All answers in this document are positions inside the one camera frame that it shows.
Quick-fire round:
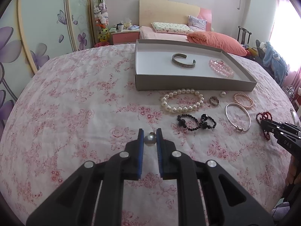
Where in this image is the clear tube of plush toys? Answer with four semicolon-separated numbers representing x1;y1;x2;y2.
92;0;111;46

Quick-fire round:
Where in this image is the red bead bracelet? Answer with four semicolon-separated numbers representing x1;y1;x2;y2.
256;112;274;142

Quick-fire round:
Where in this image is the black bead bracelet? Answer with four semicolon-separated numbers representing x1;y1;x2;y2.
177;114;201;131
198;113;217;130

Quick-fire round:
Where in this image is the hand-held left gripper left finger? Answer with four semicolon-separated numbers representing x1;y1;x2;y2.
26;129;144;226

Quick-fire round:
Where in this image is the grey pearl earring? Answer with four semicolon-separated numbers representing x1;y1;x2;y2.
144;131;157;146

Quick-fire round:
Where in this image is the folded orange duvet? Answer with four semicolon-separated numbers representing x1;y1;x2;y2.
187;31;248;57

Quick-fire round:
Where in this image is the blue plush robe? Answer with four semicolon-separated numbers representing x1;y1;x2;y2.
260;41;288;88

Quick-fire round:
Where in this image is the pink pearl bracelet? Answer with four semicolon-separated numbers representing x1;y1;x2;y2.
233;93;255;109

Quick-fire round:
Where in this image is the thin silver bangle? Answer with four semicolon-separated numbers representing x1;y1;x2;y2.
225;103;251;131

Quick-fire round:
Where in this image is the cream and pink headboard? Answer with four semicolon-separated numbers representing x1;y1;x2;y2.
139;0;212;31

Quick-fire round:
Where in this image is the purple patterned pillow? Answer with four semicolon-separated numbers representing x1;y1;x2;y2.
188;15;208;31

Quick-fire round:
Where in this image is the white pearl bracelet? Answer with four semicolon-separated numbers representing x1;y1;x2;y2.
160;88;205;114

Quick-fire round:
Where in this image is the person's right hand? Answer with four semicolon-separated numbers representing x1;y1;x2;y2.
286;156;299;186

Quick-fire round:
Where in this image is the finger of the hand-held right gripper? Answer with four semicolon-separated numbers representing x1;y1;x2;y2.
261;119;291;142
277;122;301;137

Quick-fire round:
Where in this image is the floral print pillow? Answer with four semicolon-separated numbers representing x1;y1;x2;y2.
151;22;193;34

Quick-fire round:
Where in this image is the pink curtain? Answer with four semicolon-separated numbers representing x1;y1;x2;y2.
268;0;301;92

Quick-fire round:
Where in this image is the pink and cream nightstand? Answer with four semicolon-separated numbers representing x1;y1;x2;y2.
111;29;140;45

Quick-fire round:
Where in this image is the engraved metal cuff bracelet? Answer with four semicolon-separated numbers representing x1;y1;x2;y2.
171;53;196;68

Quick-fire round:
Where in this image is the dark wooden chair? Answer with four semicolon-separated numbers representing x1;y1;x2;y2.
237;26;252;46

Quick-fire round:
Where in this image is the flower-printed sliding wardrobe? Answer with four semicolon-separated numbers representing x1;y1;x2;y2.
0;0;95;113

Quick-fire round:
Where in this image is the pink crystal bead bracelet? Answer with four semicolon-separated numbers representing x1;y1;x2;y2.
209;59;235;77

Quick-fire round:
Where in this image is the grey cardboard box tray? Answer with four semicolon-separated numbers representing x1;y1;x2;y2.
135;39;257;92

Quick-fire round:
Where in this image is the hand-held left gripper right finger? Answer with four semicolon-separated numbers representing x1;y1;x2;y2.
156;128;275;226

